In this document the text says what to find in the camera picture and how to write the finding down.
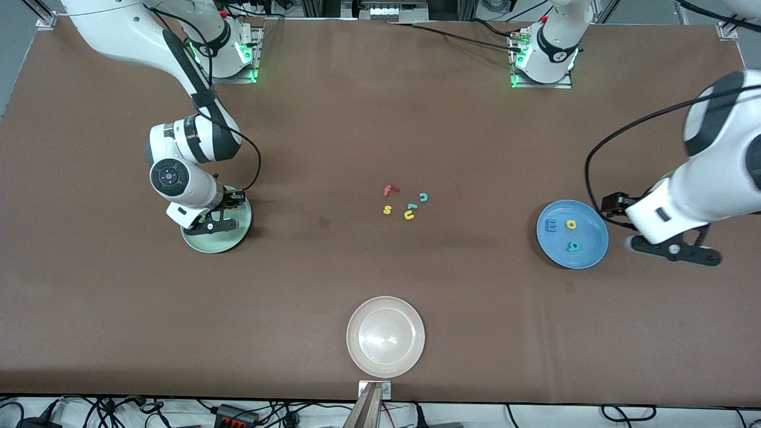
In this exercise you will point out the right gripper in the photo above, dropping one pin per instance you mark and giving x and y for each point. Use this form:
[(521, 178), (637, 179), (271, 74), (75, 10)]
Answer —
[(228, 203)]

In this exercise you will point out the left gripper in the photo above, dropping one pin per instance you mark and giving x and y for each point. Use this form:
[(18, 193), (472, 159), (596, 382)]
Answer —
[(618, 204)]

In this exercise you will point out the teal foam letter b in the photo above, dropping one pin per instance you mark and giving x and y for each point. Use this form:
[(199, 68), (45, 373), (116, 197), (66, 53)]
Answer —
[(574, 246)]

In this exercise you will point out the blue foam letter m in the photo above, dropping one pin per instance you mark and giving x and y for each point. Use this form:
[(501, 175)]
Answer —
[(552, 226)]

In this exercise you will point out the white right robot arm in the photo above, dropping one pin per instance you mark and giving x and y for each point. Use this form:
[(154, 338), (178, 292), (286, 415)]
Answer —
[(119, 30)]

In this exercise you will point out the blue plate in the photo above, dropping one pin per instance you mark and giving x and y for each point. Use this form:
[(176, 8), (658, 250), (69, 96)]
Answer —
[(591, 229)]

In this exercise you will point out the light green plate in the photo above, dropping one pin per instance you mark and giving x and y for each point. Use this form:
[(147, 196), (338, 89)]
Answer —
[(214, 244)]

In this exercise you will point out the red foam letter f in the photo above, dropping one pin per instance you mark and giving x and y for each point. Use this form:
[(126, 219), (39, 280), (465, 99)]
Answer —
[(388, 191)]

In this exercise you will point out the aluminium corner profile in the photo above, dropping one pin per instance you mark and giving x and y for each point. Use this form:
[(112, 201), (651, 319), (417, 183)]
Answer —
[(730, 32), (44, 19)]

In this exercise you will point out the white plate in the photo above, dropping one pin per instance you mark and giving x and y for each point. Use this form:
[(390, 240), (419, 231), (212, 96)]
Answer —
[(386, 336)]

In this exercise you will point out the orange black connector block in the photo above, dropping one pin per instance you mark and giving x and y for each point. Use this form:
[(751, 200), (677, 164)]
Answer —
[(235, 417)]

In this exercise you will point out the white power strip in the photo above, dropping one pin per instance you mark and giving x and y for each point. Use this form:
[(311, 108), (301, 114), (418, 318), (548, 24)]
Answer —
[(392, 12)]

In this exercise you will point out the black plug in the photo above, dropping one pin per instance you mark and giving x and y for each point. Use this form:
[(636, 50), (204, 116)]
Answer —
[(420, 419)]

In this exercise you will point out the black left camera mount bracket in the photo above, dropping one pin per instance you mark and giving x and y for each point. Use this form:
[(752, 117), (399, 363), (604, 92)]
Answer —
[(701, 255)]

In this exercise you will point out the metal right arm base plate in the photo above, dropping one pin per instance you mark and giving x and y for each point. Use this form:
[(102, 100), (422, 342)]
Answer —
[(238, 79)]

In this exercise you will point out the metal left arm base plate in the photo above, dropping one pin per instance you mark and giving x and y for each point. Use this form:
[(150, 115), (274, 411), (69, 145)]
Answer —
[(565, 85)]

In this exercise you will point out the aluminium frame structure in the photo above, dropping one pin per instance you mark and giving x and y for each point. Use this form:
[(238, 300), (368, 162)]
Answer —
[(321, 7)]

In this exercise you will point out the silver camera mount bracket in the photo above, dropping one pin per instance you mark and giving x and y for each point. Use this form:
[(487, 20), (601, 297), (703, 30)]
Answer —
[(386, 389)]

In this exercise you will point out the aluminium camera support beam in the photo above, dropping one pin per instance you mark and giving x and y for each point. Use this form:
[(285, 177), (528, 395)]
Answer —
[(365, 413)]

